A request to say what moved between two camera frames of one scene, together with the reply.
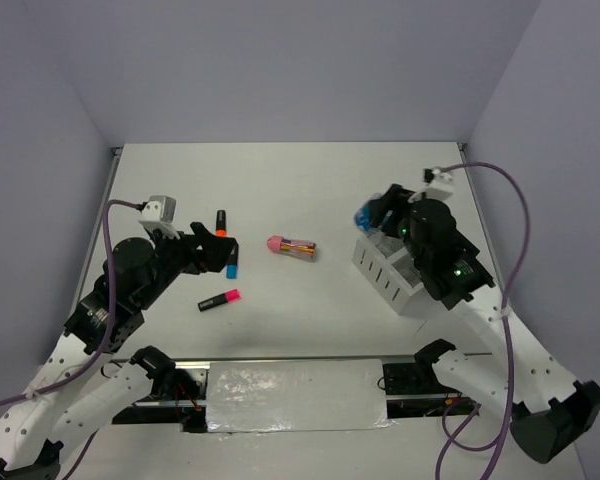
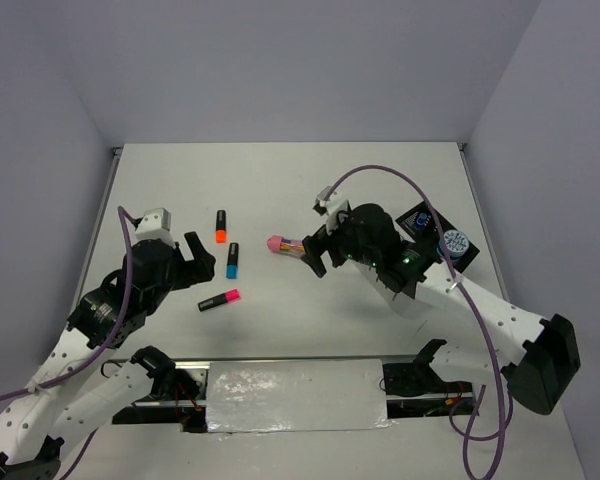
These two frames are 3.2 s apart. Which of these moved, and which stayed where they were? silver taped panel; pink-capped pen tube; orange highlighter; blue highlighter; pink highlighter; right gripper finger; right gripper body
Moved: right gripper finger; right gripper body
Stayed: blue highlighter; pink highlighter; pink-capped pen tube; silver taped panel; orange highlighter
